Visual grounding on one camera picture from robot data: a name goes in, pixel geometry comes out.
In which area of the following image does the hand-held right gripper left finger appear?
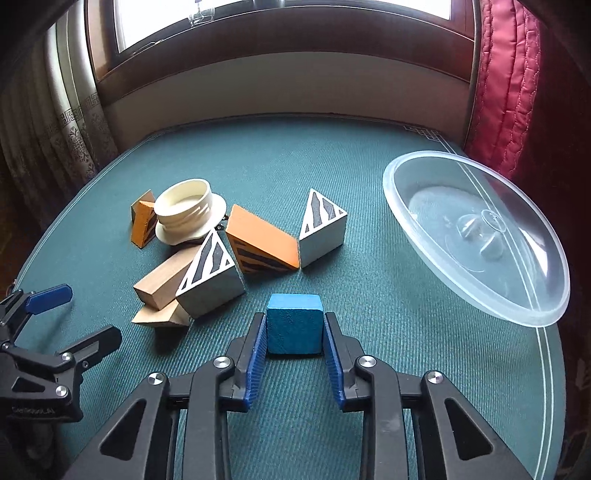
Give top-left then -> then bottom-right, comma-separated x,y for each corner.
65,311 -> 269,480

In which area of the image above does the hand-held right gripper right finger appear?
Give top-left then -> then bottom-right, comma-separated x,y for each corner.
323,311 -> 536,480

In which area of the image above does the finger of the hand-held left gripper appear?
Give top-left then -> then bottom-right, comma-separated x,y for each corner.
0,325 -> 123,398
0,285 -> 74,344

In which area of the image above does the blue wooden cube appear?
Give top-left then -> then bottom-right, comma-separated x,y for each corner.
266,294 -> 324,356

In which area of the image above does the plain wooden wedge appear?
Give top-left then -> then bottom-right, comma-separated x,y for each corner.
131,300 -> 191,330

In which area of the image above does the plain wooden block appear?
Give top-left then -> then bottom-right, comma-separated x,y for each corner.
133,249 -> 204,309

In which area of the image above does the white striped wooden wedge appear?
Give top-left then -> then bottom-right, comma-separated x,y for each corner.
175,229 -> 245,319
298,188 -> 348,268

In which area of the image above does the orange striped wooden wedge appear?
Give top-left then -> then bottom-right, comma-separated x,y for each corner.
225,204 -> 301,274
130,189 -> 160,250

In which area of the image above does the cream threaded plastic cap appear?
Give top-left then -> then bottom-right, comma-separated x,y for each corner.
154,179 -> 228,245

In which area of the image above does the clear plastic bowl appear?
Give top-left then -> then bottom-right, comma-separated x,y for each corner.
383,150 -> 571,328

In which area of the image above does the beige patterned curtain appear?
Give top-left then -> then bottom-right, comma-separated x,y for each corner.
0,18 -> 118,232

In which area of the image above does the wooden framed window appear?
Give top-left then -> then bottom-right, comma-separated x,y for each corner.
85,0 -> 483,112

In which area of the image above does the clear drinking glass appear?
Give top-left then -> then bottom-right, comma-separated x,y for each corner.
187,0 -> 215,26

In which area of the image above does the red quilted curtain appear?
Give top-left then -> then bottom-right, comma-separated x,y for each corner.
464,0 -> 578,185

